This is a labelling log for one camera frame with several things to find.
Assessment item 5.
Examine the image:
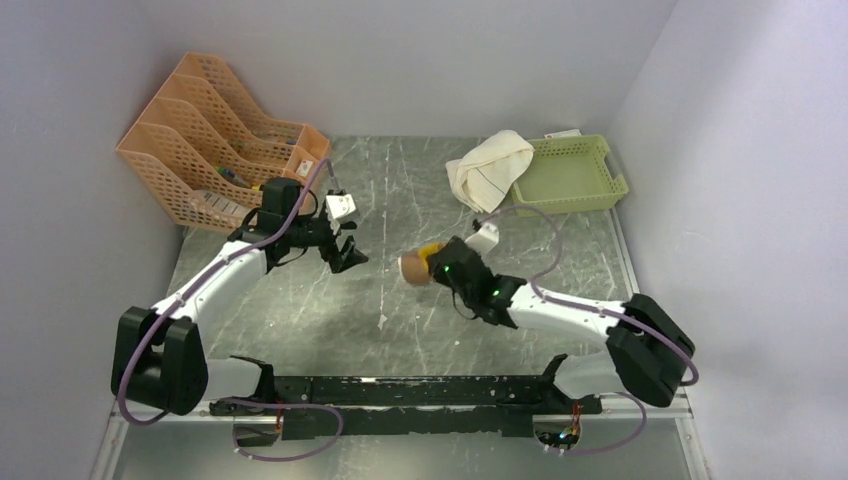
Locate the cream white towel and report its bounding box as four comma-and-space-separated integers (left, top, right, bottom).
445, 130, 534, 213

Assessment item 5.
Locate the yellow brown bear towel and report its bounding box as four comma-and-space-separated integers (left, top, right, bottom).
398, 242, 445, 286

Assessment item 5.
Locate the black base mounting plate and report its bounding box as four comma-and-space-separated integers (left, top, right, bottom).
208, 375, 602, 443

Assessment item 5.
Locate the white red card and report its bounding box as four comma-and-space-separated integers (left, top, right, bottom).
543, 129, 582, 139

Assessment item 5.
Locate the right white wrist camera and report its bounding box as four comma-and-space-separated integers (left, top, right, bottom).
464, 220, 500, 256

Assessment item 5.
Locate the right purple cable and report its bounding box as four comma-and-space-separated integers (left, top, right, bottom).
473, 203, 701, 458

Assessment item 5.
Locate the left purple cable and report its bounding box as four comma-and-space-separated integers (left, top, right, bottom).
116, 157, 346, 464

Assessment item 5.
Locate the purple cable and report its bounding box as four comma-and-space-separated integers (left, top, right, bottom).
116, 157, 346, 464
473, 203, 701, 458

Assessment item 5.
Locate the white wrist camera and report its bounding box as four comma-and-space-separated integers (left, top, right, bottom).
325, 191, 359, 223
464, 220, 500, 256

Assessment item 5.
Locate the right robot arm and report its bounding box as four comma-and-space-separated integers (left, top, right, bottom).
422, 237, 695, 414

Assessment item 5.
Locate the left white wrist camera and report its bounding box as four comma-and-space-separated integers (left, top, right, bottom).
325, 191, 359, 223

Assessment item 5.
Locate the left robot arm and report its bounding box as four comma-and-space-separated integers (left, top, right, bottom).
111, 177, 368, 424

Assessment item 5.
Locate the orange plastic file organizer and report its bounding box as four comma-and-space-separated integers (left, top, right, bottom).
116, 52, 331, 233

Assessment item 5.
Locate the green plastic basket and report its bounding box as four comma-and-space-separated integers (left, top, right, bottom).
511, 135, 630, 215

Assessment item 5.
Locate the aluminium rail frame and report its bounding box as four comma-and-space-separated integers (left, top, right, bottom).
93, 376, 709, 479

